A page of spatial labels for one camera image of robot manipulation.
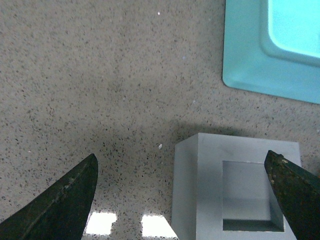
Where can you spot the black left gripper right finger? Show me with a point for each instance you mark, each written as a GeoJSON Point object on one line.
{"type": "Point", "coordinates": [297, 192]}

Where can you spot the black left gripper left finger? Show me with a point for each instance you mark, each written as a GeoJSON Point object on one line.
{"type": "Point", "coordinates": [61, 211]}

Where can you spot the gray cube square hole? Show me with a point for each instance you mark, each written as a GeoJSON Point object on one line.
{"type": "Point", "coordinates": [221, 190]}

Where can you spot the blue plastic box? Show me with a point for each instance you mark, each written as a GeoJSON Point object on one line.
{"type": "Point", "coordinates": [273, 47]}

